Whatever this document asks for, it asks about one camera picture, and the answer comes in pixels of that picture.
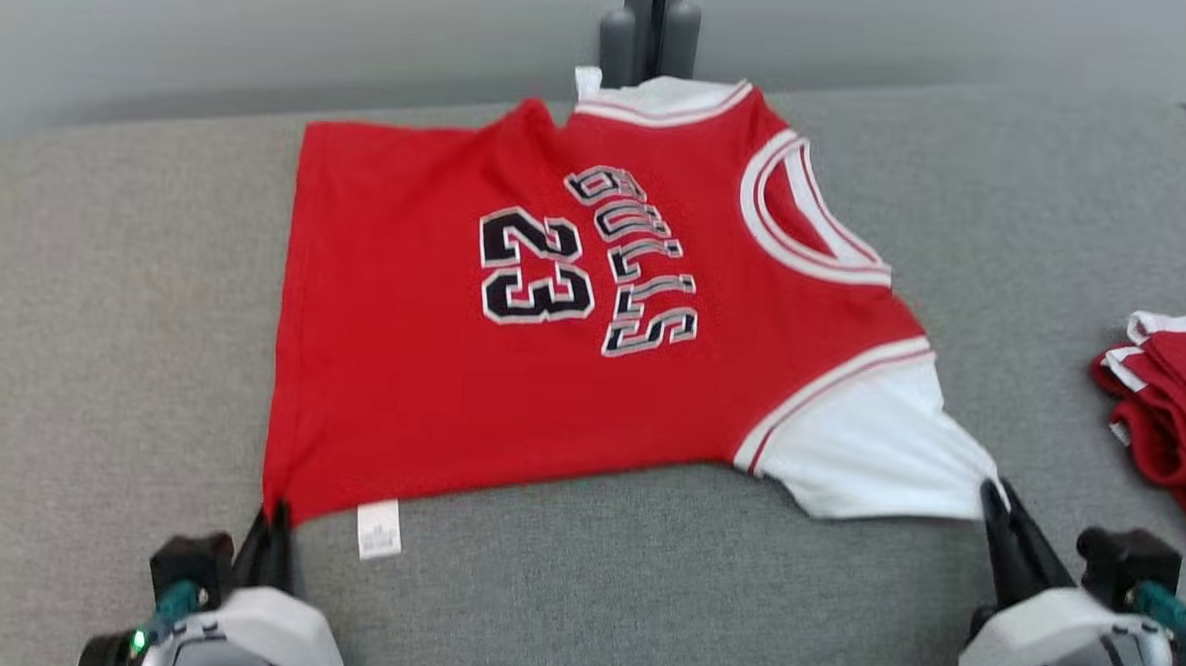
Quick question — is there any grey cylindrical post foot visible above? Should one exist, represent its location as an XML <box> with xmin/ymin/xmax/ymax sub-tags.
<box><xmin>597</xmin><ymin>6</ymin><xmax>638</xmax><ymax>91</ymax></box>
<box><xmin>661</xmin><ymin>0</ymin><xmax>704</xmax><ymax>80</ymax></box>

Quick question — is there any red basketball jersey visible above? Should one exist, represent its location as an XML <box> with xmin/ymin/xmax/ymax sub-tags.
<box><xmin>258</xmin><ymin>52</ymin><xmax>1025</xmax><ymax>589</ymax></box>

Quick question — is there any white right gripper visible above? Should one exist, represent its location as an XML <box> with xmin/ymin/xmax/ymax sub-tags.
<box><xmin>959</xmin><ymin>479</ymin><xmax>1138</xmax><ymax>666</ymax></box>

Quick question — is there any stack of folded red clothes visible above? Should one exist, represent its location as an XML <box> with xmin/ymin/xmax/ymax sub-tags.
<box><xmin>1084</xmin><ymin>300</ymin><xmax>1186</xmax><ymax>560</ymax></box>

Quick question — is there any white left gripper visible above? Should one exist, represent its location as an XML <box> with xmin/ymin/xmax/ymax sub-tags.
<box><xmin>143</xmin><ymin>499</ymin><xmax>351</xmax><ymax>666</ymax></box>

